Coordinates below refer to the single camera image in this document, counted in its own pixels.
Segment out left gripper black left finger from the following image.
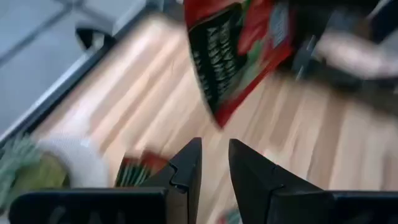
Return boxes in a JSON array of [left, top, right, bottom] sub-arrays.
[[139, 136, 203, 224]]

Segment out succulent plant in black pot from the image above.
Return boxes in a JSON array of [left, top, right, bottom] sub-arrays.
[[0, 135, 70, 214]]

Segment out white woven round mat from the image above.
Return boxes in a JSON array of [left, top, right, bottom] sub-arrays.
[[37, 132, 110, 188]]

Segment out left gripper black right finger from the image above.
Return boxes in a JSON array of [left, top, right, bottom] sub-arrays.
[[228, 138, 323, 224]]

